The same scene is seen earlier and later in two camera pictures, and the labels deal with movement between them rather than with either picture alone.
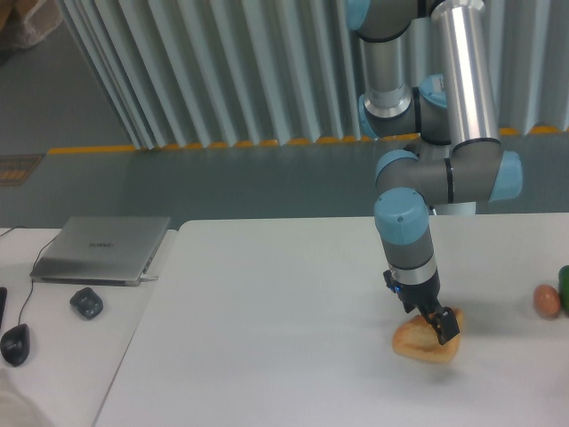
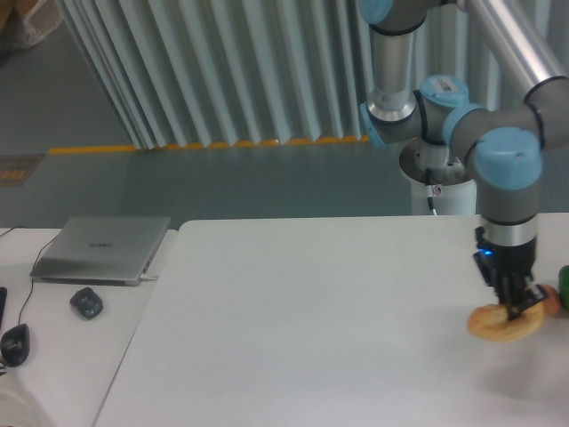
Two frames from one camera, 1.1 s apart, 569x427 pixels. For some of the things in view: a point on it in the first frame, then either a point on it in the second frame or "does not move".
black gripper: [425, 296] to [492, 259]
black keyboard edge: [3, 301] does not move
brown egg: [547, 302] does not move
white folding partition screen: [189, 73] does not move
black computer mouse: [15, 344] does not move
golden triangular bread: [414, 337] to [492, 322]
